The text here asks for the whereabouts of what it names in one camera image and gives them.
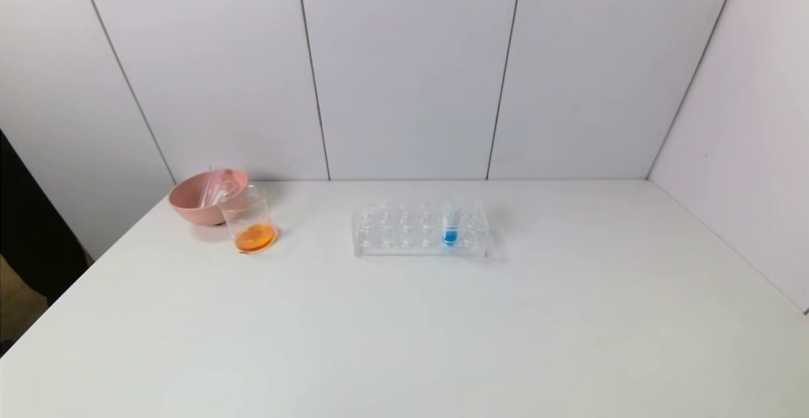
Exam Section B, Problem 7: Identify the test tube with yellow pigment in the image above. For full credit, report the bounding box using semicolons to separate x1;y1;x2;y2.
198;166;219;209

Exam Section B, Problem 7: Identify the test tube with blue pigment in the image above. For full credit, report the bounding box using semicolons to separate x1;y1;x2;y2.
441;198;461;247

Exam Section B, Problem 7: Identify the person leg in black trousers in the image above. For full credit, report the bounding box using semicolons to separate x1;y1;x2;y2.
0;130;93;305

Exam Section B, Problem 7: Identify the test tube with red pigment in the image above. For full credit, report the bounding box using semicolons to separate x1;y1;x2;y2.
212;178;240;207

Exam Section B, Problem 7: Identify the clear plastic test tube rack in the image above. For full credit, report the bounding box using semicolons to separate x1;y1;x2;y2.
352;198;491;260

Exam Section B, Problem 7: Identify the pink bowl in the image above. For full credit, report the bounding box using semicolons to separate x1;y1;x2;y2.
167;168;250;226

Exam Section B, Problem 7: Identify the clear glass beaker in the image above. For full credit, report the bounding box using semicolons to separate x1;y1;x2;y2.
217;184;279;254

